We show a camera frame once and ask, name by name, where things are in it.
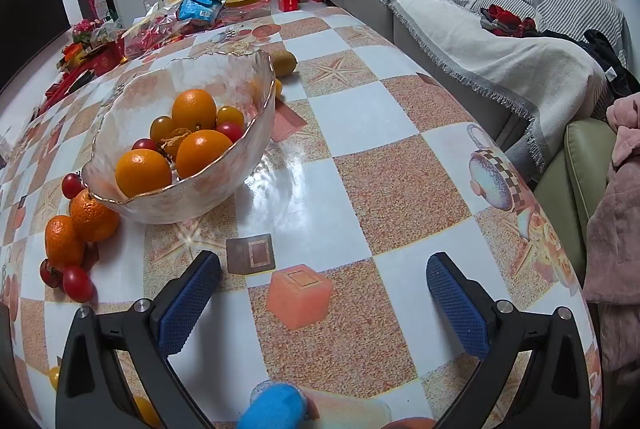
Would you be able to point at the red cherry tomato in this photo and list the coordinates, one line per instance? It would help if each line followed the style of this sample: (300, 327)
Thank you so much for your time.
(145, 145)
(71, 185)
(230, 132)
(77, 284)
(50, 274)

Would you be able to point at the red foil wrappers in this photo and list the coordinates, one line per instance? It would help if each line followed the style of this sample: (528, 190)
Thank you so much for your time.
(155, 33)

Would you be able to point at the pink garment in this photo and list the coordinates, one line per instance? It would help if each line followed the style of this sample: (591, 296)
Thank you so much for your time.
(617, 219)

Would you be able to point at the kiwi fruit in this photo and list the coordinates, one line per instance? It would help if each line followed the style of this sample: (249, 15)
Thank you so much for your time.
(284, 63)

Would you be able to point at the orange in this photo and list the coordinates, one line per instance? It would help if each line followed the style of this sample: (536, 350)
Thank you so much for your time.
(194, 109)
(142, 172)
(202, 154)

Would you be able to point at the black television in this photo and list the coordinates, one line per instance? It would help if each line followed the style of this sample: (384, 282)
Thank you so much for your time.
(27, 9)

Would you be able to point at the grey covered sofa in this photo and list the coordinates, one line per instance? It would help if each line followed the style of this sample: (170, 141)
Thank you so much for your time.
(500, 59)

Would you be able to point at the green armchair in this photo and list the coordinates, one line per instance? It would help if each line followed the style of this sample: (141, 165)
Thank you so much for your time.
(570, 189)

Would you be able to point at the yellow lid jar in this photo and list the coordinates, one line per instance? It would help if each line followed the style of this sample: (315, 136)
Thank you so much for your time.
(245, 0)

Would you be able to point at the clear glass bowl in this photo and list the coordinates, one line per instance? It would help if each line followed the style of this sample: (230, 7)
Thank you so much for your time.
(235, 169)

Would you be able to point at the pink flowers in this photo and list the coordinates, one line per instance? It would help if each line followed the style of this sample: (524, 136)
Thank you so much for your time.
(83, 29)

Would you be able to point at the red gift box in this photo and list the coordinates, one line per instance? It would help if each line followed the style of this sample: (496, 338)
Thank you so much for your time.
(97, 60)

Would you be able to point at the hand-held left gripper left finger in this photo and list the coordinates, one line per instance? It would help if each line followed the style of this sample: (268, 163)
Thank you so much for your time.
(190, 304)

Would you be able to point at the mandarin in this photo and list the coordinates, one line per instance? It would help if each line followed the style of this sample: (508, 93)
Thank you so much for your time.
(95, 219)
(64, 241)

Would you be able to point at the yellow cherry tomato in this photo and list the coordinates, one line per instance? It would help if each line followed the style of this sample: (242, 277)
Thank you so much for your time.
(162, 129)
(54, 377)
(145, 415)
(278, 87)
(231, 115)

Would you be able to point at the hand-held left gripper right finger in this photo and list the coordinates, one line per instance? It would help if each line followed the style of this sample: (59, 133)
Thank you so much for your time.
(457, 304)

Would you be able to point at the black garment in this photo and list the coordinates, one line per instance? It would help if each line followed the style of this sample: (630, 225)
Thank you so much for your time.
(607, 56)

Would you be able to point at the dark red clothes pile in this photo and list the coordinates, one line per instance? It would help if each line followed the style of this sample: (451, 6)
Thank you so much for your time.
(507, 21)

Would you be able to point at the person's left hand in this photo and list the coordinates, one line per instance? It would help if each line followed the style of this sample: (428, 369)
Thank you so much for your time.
(272, 406)

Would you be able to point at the blue snack packet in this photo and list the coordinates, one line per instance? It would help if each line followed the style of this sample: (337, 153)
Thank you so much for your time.
(200, 8)

